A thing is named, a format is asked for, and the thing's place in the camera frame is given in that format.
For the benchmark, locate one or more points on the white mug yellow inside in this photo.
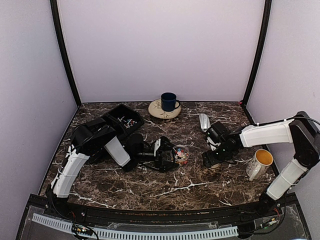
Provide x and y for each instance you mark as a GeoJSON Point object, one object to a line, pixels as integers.
{"type": "Point", "coordinates": [259, 164]}

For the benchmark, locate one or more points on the beige ceramic plate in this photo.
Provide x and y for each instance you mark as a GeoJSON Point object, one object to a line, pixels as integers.
{"type": "Point", "coordinates": [155, 110]}

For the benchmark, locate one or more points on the black frame post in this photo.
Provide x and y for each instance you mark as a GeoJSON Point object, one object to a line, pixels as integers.
{"type": "Point", "coordinates": [63, 52]}
{"type": "Point", "coordinates": [258, 52]}

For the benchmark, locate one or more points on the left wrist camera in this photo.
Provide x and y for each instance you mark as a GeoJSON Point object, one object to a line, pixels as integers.
{"type": "Point", "coordinates": [157, 145]}

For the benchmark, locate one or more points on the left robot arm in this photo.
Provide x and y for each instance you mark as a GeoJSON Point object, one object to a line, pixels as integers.
{"type": "Point", "coordinates": [86, 140]}

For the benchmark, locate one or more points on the black three-compartment candy tray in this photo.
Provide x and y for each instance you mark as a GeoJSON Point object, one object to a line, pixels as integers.
{"type": "Point", "coordinates": [125, 121]}

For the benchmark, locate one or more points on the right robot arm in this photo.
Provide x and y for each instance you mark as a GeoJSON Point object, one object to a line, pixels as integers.
{"type": "Point", "coordinates": [300, 130]}

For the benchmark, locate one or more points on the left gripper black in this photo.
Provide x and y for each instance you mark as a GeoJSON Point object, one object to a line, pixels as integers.
{"type": "Point", "coordinates": [158, 159]}

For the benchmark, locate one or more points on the gold jar lid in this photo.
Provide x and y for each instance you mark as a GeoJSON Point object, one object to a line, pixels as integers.
{"type": "Point", "coordinates": [215, 166]}

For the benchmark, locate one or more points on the right black frame post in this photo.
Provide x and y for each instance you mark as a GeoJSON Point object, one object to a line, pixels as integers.
{"type": "Point", "coordinates": [258, 52]}

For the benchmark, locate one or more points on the metal scoop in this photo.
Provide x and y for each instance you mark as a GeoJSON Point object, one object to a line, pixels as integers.
{"type": "Point", "coordinates": [204, 122]}

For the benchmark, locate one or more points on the dark blue mug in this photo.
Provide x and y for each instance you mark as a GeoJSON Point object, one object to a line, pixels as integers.
{"type": "Point", "coordinates": [169, 102]}

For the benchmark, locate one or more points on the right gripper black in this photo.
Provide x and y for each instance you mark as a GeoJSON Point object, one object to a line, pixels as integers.
{"type": "Point", "coordinates": [210, 160]}

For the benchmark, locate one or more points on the clear plastic jar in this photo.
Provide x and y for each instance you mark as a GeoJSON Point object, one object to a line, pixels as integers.
{"type": "Point", "coordinates": [180, 154]}

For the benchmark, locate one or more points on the left black frame post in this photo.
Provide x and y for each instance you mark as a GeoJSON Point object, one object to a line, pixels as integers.
{"type": "Point", "coordinates": [63, 52]}

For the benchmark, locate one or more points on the white slotted cable duct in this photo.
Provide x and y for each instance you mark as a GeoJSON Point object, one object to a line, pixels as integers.
{"type": "Point", "coordinates": [108, 234]}

